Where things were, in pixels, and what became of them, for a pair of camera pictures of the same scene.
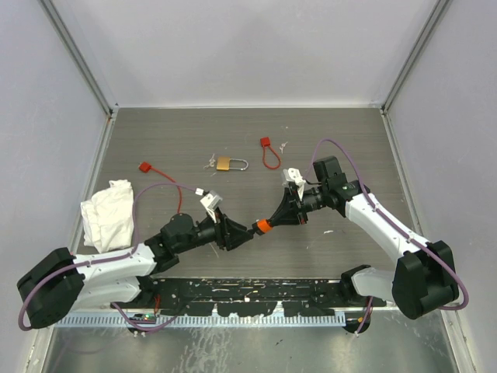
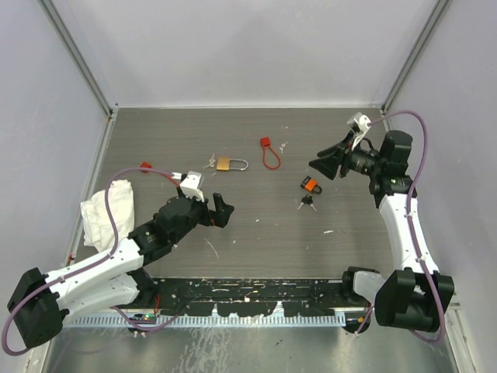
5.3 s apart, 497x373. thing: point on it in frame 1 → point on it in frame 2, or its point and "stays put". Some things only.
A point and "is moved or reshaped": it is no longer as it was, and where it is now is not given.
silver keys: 283,144 stays put
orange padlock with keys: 264,225 is moved or reshaped
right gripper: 287,211 → 328,165
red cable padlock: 145,167 stays put
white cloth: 108,217 stays put
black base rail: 253,296 stays put
